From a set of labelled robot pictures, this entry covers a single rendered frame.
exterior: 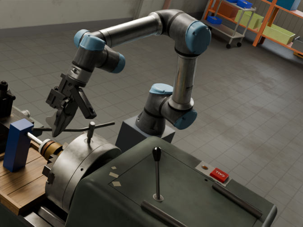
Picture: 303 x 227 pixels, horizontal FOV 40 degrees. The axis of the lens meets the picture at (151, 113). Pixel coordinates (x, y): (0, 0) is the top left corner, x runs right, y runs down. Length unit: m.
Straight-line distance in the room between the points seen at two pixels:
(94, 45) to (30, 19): 4.30
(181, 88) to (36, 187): 0.75
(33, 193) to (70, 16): 4.50
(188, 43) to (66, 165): 0.65
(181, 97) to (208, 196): 0.51
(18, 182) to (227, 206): 0.89
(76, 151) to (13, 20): 4.04
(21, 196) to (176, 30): 0.92
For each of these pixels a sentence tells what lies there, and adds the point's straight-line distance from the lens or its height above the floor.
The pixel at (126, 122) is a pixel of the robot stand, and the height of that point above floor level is 1.10.
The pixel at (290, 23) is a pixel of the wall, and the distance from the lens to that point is 10.49.
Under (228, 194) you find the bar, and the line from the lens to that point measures 1.56.
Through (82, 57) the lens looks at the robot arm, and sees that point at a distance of 1.38.
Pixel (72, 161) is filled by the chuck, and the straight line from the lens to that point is 1.55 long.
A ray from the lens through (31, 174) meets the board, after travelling 1.94.
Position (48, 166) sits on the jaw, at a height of 1.12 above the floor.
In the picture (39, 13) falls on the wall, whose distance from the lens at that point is 5.72.
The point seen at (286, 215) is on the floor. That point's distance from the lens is 4.05.
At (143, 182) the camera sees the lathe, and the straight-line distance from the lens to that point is 1.45.
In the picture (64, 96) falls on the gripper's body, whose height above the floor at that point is 1.45.
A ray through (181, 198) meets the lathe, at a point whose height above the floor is 1.25.
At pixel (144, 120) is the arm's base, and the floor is 1.15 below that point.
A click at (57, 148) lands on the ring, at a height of 1.12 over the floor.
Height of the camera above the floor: 2.12
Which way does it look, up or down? 27 degrees down
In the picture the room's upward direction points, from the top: 20 degrees clockwise
